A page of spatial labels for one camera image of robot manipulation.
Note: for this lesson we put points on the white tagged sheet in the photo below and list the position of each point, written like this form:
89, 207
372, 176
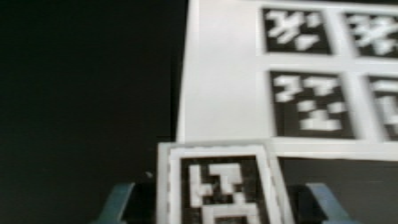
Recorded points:
290, 76

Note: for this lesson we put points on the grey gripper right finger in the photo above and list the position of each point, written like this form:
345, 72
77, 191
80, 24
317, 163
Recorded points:
329, 204

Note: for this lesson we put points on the small tagged cube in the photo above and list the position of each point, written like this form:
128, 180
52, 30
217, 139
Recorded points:
219, 185

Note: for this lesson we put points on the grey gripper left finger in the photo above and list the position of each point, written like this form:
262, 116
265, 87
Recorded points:
114, 207

